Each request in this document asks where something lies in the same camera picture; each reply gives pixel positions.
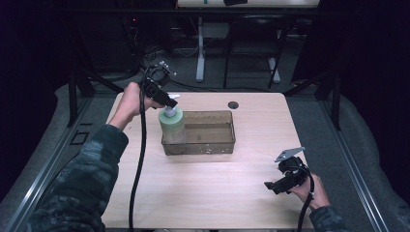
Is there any black folding chair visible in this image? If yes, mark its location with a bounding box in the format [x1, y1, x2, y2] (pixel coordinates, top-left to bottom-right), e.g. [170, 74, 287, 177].
[222, 13, 292, 90]

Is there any green pump bottle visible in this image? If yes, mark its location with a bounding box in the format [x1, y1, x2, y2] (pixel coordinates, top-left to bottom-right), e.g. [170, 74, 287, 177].
[157, 93, 188, 145]

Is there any person's left hand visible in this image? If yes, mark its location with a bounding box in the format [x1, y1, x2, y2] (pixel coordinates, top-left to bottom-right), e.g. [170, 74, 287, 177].
[108, 81, 166, 131]

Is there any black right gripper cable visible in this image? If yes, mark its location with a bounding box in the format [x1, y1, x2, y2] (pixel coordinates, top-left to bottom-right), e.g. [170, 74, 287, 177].
[295, 164, 316, 232]

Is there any black metal stand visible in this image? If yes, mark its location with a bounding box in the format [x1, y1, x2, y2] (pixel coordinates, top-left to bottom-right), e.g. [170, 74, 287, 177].
[66, 61, 128, 129]
[283, 69, 343, 131]

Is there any dark computer tower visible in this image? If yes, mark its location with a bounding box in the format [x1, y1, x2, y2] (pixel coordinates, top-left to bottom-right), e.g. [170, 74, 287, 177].
[121, 14, 144, 73]

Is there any person's right hand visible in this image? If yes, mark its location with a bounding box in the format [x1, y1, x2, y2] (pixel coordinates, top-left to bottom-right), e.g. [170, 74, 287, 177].
[287, 173, 332, 212]

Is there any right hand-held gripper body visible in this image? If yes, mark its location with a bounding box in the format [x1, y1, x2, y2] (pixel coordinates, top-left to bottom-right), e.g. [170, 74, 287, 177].
[274, 146, 313, 189]

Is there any brown translucent plastic box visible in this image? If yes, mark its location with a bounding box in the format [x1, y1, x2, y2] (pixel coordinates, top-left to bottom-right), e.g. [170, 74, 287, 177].
[161, 110, 237, 157]

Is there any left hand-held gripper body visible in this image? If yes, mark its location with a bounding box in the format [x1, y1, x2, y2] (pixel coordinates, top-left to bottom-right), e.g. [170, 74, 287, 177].
[139, 60, 178, 102]

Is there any white desk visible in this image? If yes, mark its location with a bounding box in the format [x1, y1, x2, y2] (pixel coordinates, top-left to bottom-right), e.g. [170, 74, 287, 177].
[176, 0, 322, 85]

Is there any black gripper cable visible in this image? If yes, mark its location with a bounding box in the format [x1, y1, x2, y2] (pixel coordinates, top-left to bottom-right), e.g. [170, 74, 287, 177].
[295, 164, 316, 232]
[128, 65, 155, 232]

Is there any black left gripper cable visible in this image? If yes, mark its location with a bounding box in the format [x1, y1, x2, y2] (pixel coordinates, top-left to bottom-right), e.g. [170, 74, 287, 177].
[128, 65, 155, 232]

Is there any black floor cable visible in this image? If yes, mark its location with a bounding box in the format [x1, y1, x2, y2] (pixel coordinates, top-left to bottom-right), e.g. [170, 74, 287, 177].
[138, 62, 275, 94]

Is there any aluminium floor rail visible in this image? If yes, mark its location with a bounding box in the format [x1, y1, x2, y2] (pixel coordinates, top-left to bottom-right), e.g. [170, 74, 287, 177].
[320, 99, 390, 232]
[2, 96, 93, 232]

